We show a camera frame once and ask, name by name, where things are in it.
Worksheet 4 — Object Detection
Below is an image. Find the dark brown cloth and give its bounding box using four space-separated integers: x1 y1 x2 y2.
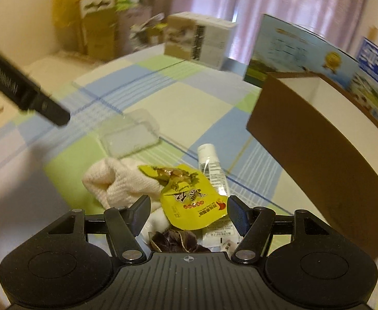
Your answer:
148 229 210 253

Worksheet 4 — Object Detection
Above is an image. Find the white waffle towel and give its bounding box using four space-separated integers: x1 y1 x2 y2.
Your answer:
82 158 171 209

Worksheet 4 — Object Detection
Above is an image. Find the green white carton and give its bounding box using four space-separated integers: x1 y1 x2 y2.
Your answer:
116 0 152 54

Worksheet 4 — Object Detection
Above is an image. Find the white squeeze tube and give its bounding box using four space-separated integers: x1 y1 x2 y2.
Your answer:
197 144 230 198

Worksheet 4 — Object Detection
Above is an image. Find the clear plastic container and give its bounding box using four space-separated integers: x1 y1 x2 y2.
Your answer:
99 109 161 159

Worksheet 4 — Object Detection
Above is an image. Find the dark blue milk carton box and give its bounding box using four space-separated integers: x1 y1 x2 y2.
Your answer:
347 36 378 140

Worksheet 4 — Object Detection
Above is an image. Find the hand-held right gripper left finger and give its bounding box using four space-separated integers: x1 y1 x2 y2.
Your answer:
48 195 151 264

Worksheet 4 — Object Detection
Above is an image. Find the tall brown cardboard box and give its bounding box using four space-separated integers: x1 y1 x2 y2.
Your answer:
80 0 119 61

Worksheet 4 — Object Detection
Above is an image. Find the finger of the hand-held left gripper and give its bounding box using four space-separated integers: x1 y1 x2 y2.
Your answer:
17 79 71 126

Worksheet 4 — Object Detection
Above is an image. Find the brown cardboard box white inside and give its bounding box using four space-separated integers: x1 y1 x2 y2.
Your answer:
246 70 378 259

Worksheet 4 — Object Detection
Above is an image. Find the yellow plastic bag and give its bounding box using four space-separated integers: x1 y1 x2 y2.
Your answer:
52 0 91 53

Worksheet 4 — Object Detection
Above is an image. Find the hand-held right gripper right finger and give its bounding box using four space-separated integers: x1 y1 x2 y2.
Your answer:
227 195 331 264

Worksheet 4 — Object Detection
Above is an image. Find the yellow snack packet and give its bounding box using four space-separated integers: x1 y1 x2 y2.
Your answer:
138 164 229 231

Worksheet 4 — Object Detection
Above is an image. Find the light blue milk carton box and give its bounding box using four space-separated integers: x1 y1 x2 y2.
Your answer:
243 14 361 91

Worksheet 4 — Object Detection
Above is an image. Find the white printed carton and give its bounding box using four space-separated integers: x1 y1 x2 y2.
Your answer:
164 12 239 71

